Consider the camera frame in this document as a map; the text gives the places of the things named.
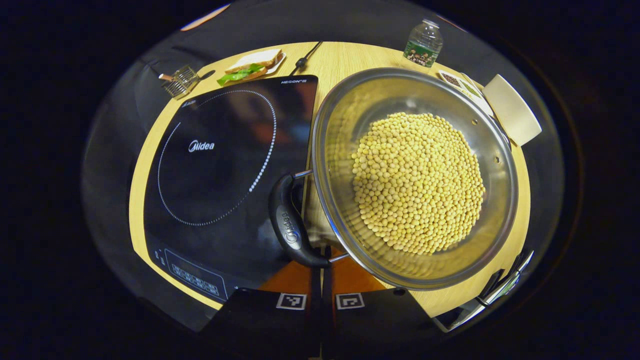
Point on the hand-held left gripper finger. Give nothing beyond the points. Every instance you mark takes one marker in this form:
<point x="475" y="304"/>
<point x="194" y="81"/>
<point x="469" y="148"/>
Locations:
<point x="315" y="320"/>
<point x="327" y="320"/>

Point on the pile of soybeans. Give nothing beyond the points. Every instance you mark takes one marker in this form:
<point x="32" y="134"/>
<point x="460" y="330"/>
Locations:
<point x="417" y="185"/>

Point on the black induction cooktop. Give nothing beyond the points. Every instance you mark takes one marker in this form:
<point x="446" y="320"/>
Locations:
<point x="220" y="165"/>

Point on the stainless steel pot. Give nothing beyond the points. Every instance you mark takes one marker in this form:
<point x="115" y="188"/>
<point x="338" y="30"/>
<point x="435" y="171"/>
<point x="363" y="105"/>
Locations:
<point x="350" y="100"/>

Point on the white plate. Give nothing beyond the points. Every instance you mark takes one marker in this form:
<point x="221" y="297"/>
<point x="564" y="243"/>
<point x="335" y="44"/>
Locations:
<point x="279" y="64"/>

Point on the sandwich with lettuce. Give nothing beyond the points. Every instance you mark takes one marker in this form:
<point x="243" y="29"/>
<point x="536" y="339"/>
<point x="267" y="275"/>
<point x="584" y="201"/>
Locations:
<point x="255" y="62"/>

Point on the white divided dish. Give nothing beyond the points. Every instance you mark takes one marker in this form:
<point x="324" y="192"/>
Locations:
<point x="482" y="102"/>

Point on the pile of dark red beans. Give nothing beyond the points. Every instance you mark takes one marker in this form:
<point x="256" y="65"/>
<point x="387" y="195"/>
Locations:
<point x="451" y="79"/>

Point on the pile of green mung beans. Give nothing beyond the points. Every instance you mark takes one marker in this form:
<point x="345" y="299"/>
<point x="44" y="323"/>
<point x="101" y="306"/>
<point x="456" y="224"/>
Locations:
<point x="470" y="89"/>

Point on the white toaster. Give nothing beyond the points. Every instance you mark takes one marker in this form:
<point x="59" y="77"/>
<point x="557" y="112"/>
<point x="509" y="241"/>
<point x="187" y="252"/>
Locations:
<point x="511" y="110"/>

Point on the clear plastic water bottle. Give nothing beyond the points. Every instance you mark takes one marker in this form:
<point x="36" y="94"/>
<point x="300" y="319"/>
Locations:
<point x="424" y="42"/>

